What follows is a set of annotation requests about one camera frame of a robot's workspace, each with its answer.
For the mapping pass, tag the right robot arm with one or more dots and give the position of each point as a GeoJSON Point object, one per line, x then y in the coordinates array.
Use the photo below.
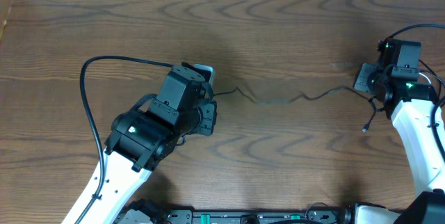
{"type": "Point", "coordinates": [414, 110]}

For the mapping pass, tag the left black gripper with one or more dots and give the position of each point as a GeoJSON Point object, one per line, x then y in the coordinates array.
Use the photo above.
{"type": "Point", "coordinates": [208, 118]}

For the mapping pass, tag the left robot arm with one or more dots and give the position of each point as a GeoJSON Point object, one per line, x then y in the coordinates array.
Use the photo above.
{"type": "Point", "coordinates": [143, 136]}

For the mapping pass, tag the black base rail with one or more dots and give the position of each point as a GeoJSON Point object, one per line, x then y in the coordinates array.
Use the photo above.
{"type": "Point", "coordinates": [145, 211]}

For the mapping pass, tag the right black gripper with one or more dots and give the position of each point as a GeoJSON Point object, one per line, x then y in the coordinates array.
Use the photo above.
{"type": "Point", "coordinates": [363, 78]}

